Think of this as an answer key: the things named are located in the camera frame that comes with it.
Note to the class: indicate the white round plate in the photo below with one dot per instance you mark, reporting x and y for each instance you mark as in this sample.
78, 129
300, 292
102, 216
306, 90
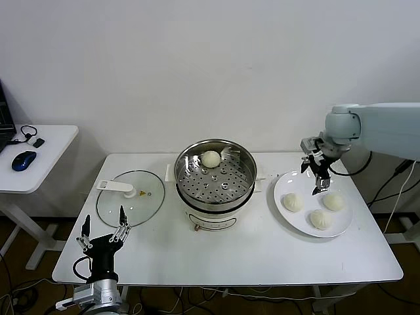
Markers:
288, 183

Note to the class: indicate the white work table underframe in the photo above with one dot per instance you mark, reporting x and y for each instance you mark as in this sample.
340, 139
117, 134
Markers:
320, 297

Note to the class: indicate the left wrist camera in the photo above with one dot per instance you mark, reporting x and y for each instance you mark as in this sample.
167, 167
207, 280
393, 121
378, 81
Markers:
67, 304

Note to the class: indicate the white electric cooker pot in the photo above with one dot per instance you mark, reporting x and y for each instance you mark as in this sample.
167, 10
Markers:
210, 221

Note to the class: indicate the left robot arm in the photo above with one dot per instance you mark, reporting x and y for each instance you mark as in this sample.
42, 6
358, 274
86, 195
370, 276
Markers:
105, 295

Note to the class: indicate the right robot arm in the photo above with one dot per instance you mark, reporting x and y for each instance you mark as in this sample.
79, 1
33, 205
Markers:
387, 128

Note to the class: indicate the blue computer mouse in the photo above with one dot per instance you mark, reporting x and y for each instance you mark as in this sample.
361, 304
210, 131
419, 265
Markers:
23, 160

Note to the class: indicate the white steamed baozi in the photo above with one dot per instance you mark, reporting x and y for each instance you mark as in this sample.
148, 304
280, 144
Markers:
334, 201
293, 201
210, 159
321, 219

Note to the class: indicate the white side table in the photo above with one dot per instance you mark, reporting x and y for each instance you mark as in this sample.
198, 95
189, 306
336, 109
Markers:
49, 157

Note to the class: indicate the stainless steel steamer basket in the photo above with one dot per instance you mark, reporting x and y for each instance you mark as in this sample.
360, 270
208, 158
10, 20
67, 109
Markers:
192, 197

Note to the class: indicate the small white adapter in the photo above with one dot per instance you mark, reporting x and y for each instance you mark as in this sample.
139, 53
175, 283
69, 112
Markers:
31, 141

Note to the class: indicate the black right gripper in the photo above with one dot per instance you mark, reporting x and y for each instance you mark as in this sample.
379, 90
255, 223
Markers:
321, 165

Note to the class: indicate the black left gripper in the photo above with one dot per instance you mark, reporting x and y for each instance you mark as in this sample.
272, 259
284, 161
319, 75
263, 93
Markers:
103, 254

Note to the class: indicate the small black device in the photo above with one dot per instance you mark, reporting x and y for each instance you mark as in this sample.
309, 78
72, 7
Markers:
39, 143

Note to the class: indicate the black laptop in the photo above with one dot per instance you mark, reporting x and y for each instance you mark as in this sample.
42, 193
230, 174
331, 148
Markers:
5, 131

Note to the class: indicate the black power adapter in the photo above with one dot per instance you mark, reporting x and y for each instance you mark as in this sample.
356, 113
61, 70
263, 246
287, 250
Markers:
401, 169

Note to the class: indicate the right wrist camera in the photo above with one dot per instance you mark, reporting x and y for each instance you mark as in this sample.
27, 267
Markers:
308, 144

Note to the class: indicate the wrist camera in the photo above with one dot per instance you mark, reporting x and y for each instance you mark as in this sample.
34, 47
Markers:
67, 304
308, 144

